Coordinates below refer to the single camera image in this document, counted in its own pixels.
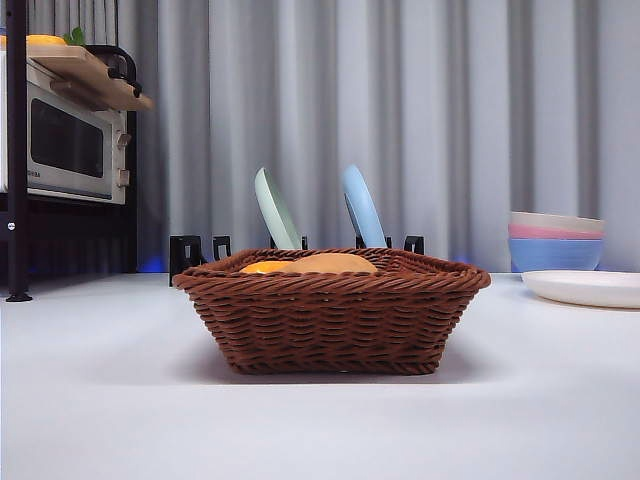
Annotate tan round potato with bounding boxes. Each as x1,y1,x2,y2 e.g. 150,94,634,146
277,252,379,274

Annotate orange plastic corn cob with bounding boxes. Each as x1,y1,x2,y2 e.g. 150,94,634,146
238,259,295,274

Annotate brown wicker basket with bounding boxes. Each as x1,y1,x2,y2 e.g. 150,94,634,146
172,246,492,375

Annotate pale green plate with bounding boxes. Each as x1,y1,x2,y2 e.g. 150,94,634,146
253,166,303,250

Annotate pale blue plate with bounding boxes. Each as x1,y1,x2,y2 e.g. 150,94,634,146
340,163,388,249

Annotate black dish rack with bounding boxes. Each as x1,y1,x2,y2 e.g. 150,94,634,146
168,233,426,287

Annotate grey pleated curtain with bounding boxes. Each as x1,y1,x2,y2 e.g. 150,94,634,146
0,0,640,275

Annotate pink bowl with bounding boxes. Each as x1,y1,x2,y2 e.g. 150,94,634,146
507,223,606,241

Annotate cream bowl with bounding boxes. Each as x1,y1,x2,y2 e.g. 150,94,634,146
509,210,606,234

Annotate white flat plate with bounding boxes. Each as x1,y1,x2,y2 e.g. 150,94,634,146
521,269,640,309

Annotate cream toaster oven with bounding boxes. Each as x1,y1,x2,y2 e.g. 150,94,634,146
0,49,130,206

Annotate light wooden board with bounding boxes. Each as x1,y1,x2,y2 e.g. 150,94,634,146
25,45,155,112

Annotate black metal shelf rack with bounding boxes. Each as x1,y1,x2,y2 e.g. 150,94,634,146
0,0,139,302

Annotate yellow food item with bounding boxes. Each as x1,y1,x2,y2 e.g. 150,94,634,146
0,33,68,49

